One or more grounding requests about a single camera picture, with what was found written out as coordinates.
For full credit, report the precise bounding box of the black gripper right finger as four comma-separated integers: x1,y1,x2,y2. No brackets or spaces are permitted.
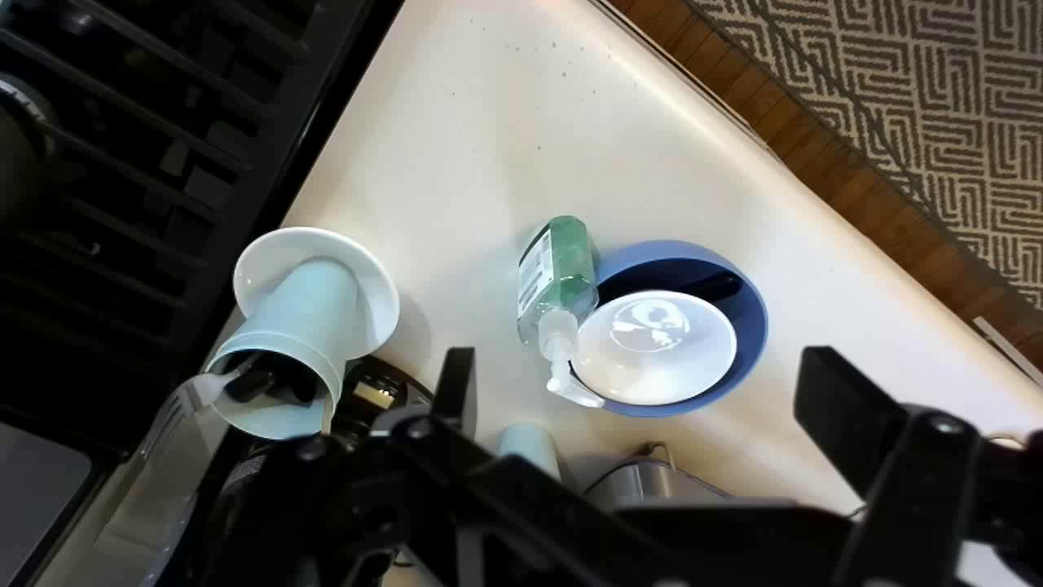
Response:
796,344,1043,587

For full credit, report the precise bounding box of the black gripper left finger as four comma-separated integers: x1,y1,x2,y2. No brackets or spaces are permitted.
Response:
379,344,698,587

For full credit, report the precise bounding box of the light blue plastic cup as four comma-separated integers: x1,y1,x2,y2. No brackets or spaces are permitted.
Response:
201,256,379,442
492,420,565,483

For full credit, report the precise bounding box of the blue ceramic bowl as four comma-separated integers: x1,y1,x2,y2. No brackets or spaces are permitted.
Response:
580,237,773,420

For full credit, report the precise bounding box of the small white bowl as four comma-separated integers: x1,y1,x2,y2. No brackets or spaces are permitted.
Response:
572,287,744,411

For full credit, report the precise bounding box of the white saucer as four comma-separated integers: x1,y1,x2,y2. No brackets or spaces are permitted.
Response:
230,224,404,366

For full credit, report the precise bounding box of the patterned grey rug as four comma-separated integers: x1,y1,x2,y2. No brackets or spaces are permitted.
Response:
692,0,1043,315

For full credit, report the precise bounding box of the black gas stove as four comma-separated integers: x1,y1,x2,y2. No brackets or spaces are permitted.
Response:
0,0,408,587

